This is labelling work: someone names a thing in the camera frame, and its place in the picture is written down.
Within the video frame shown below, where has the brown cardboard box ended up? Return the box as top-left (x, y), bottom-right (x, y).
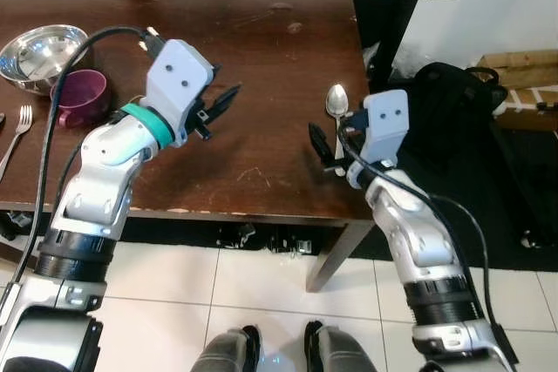
top-left (473, 48), bottom-right (558, 133)

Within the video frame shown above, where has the dark wooden table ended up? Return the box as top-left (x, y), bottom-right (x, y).
top-left (0, 0), bottom-right (378, 294)

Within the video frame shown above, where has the silver metal spoon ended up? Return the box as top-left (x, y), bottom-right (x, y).
top-left (324, 84), bottom-right (350, 178)

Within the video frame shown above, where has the black backpack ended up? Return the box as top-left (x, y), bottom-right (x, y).
top-left (392, 62), bottom-right (509, 129)

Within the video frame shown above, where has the purple mug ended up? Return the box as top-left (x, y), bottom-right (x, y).
top-left (51, 69), bottom-right (111, 130)

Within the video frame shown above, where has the grey robot left leg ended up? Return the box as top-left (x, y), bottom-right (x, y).
top-left (189, 326), bottom-right (260, 372)

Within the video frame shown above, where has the grey robot right leg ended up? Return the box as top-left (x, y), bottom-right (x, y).
top-left (302, 321), bottom-right (378, 372)

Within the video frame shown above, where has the grey robot leg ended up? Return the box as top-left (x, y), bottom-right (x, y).
top-left (302, 321), bottom-right (378, 372)
top-left (189, 326), bottom-right (260, 372)

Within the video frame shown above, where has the pale blue right wrist camera mount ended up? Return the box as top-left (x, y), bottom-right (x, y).
top-left (361, 89), bottom-right (412, 170)

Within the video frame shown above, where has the pale blue left wrist camera mount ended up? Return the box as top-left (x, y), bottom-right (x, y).
top-left (143, 38), bottom-right (218, 149)

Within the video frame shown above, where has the pale blue wrist camera mount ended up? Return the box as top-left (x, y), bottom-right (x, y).
top-left (361, 89), bottom-right (412, 170)
top-left (143, 38), bottom-right (218, 149)

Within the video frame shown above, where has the stainless steel bowl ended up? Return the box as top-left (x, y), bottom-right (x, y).
top-left (0, 24), bottom-right (92, 96)

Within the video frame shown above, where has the silver metal fork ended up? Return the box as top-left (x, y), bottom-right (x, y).
top-left (0, 105), bottom-right (34, 177)

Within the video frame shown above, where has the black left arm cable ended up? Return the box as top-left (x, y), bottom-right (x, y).
top-left (13, 25), bottom-right (167, 290)

